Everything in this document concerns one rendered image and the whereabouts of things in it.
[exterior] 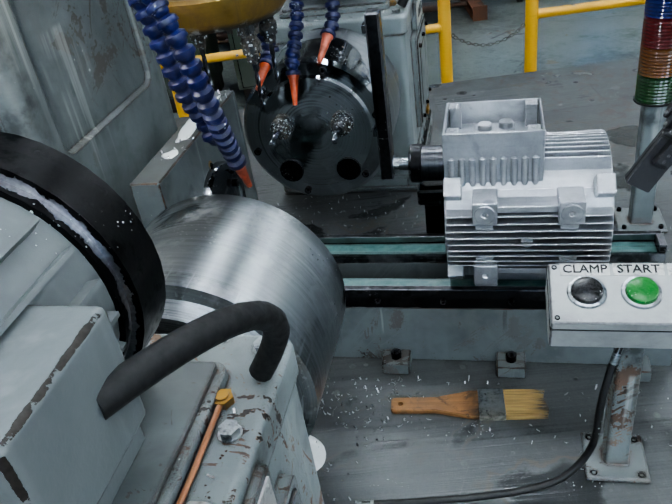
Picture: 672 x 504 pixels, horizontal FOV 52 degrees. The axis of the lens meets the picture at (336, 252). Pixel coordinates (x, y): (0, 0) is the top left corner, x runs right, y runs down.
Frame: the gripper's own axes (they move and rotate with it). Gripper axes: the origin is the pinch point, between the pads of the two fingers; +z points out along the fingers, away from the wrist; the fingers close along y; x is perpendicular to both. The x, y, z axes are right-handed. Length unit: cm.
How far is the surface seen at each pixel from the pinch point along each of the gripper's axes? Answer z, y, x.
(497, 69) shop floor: 104, -341, 42
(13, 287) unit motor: 2, 53, -46
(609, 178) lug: 4.0, 0.6, -3.3
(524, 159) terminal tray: 6.8, -0.7, -12.7
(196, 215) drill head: 19, 20, -44
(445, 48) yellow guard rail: 76, -246, -2
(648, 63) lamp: -1.9, -33.8, 4.9
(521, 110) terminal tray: 5.1, -10.6, -13.7
